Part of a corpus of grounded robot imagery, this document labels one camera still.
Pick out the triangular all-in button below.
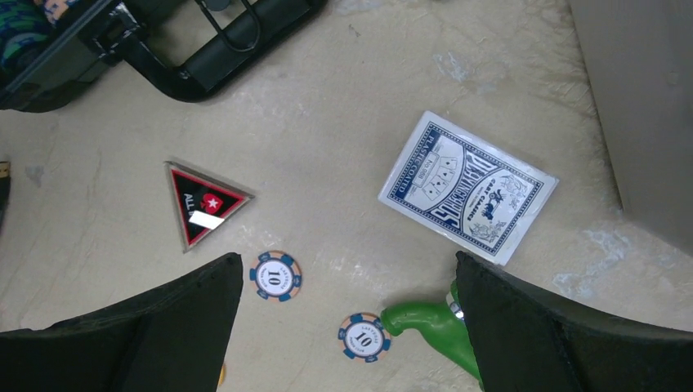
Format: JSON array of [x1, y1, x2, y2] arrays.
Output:
[[164, 160, 255, 253]]

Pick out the blue playing card deck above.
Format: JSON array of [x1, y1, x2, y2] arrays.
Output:
[[378, 111, 559, 265]]

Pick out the blue ten chip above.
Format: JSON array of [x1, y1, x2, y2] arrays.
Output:
[[338, 312, 392, 363], [248, 250, 303, 302]]

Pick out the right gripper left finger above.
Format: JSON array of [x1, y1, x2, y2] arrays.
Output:
[[1, 252, 244, 391]]

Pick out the right blue ten chip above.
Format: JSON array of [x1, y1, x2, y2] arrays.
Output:
[[338, 312, 392, 363]]

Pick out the left blue ten chip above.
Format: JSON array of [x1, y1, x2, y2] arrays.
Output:
[[248, 250, 303, 302]]

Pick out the green plastic faucet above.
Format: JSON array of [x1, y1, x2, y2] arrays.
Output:
[[380, 281, 484, 388]]

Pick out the brown green chip row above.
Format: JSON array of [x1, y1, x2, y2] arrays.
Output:
[[1, 0, 78, 75]]

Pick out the translucent plastic storage box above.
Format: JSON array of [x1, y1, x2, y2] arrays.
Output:
[[570, 1, 692, 253]]

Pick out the black poker set case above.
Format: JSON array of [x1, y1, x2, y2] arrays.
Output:
[[1, 0, 325, 113]]

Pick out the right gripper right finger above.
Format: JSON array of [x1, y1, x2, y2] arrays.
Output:
[[456, 252, 692, 391]]

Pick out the yellow big blind button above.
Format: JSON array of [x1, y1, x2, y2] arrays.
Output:
[[217, 363, 226, 387]]

